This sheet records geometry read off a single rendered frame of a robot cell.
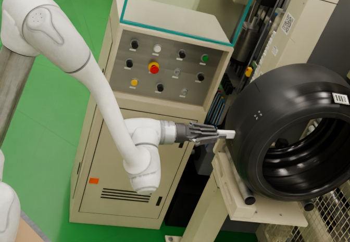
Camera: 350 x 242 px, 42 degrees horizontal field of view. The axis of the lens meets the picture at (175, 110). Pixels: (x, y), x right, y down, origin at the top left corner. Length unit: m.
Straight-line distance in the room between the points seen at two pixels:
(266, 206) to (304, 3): 0.87
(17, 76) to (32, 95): 2.27
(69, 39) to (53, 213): 1.70
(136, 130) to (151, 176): 0.19
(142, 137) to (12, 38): 0.56
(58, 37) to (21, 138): 2.09
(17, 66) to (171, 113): 1.06
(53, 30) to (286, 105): 0.85
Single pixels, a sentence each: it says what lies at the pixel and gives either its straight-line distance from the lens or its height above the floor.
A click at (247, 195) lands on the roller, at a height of 0.92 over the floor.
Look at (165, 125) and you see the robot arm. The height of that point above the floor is 1.14.
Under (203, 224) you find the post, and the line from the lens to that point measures 2.50.
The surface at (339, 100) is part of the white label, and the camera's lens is 1.69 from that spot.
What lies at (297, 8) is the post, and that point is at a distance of 1.93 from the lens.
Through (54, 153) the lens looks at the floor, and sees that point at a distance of 3.17.
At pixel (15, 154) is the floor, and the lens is 3.12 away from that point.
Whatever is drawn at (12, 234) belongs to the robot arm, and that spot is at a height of 0.88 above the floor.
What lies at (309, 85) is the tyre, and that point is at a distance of 1.69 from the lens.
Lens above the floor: 2.05
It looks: 31 degrees down
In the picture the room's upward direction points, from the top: 20 degrees clockwise
